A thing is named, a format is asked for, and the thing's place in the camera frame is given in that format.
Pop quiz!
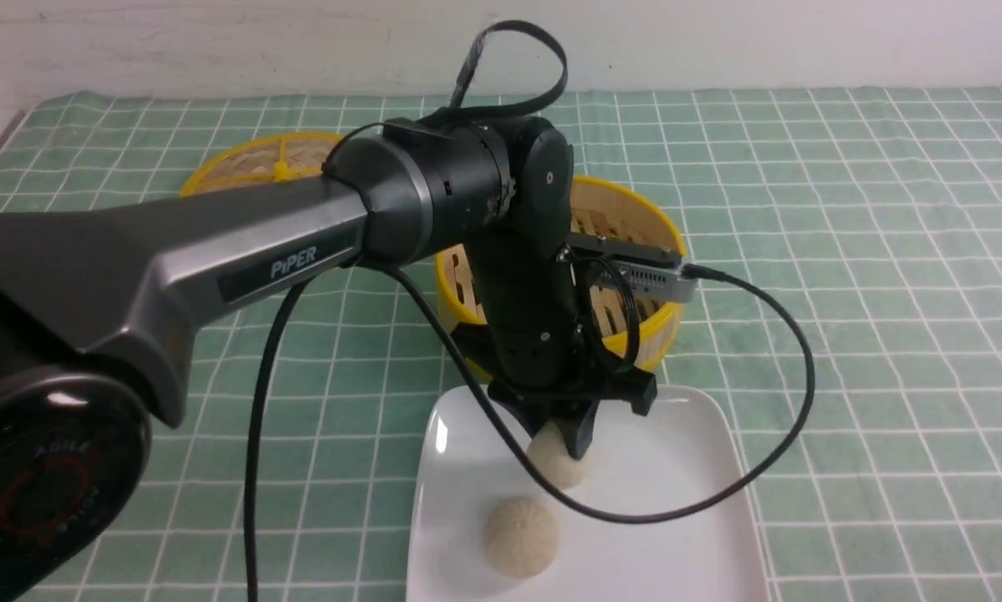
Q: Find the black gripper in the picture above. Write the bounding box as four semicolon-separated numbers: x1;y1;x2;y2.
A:
452;229;657;460

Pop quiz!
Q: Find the white steamed bun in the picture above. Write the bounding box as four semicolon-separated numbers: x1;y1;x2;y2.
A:
481;496;561;579
525;422;591;491

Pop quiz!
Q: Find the white steamed bun front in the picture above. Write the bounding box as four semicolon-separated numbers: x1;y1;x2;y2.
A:
481;496;561;579

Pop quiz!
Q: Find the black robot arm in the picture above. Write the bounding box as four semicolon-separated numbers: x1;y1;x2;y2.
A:
0;115;657;601

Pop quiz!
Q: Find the white square plate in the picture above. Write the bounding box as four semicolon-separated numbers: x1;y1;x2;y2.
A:
406;385;771;601

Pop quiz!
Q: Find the bamboo steamer basket yellow rim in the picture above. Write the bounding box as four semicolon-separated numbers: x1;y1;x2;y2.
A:
433;176;693;372

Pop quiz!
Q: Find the green checkered tablecloth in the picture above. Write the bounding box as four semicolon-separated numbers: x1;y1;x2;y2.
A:
0;88;1002;601

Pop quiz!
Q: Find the bamboo steamer lid yellow rim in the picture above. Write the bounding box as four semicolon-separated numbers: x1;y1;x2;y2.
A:
181;132;341;196

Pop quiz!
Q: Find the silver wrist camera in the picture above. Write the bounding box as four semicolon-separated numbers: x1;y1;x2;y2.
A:
562;232;696;304

